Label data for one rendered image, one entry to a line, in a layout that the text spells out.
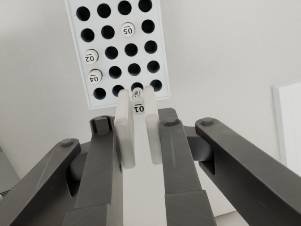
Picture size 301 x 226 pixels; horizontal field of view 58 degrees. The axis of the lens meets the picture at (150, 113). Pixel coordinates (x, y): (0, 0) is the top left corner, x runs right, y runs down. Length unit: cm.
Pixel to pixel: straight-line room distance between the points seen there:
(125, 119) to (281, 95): 22
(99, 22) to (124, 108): 12
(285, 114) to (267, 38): 9
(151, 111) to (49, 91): 19
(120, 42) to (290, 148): 24
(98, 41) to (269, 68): 19
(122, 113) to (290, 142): 25
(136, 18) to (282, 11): 16
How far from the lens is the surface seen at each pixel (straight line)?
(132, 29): 25
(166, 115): 17
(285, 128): 35
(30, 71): 33
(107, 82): 27
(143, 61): 27
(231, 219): 43
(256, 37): 33
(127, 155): 16
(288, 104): 34
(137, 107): 21
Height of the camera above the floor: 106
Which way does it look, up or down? 70 degrees down
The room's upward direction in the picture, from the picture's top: 171 degrees clockwise
